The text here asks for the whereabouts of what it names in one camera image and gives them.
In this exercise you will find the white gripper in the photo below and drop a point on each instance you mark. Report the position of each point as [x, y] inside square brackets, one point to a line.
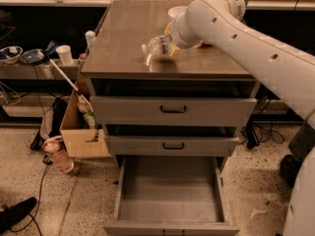
[176, 30]

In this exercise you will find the clear plastic water bottle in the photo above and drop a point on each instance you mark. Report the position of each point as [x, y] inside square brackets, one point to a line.
[159, 45]

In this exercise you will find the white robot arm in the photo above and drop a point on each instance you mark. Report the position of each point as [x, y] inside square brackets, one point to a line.
[287, 72]

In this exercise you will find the white bottle beside cabinet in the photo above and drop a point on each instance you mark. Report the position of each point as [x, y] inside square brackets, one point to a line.
[90, 38]

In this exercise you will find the grey drawer cabinet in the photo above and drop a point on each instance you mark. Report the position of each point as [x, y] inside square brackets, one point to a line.
[118, 67]

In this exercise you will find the top grey drawer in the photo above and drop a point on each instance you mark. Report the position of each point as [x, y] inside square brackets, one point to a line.
[173, 111]

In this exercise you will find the middle grey drawer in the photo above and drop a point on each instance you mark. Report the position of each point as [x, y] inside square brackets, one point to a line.
[171, 146]

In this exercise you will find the bottom grey open drawer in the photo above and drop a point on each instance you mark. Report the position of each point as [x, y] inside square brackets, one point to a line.
[170, 196]

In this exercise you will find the white ceramic bowl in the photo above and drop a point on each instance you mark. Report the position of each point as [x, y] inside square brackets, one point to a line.
[175, 11]

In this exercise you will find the orange fruit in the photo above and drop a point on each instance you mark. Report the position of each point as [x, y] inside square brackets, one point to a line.
[205, 43]

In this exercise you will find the white paper cup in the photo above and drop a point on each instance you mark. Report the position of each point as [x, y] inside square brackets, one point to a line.
[65, 55]

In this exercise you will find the white grabber stick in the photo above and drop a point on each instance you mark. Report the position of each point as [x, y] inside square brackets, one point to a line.
[64, 76]

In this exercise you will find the cardboard box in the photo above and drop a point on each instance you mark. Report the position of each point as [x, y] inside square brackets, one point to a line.
[79, 139]

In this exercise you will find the dark plate on shelf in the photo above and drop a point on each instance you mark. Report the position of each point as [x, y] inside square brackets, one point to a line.
[33, 57]

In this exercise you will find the white bowl on shelf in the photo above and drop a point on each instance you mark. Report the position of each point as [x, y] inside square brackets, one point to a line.
[10, 55]

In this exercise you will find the person leg and shoe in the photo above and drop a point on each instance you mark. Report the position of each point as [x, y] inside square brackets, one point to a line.
[301, 144]

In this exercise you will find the black shoe left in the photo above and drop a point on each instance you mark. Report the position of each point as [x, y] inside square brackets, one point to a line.
[14, 214]

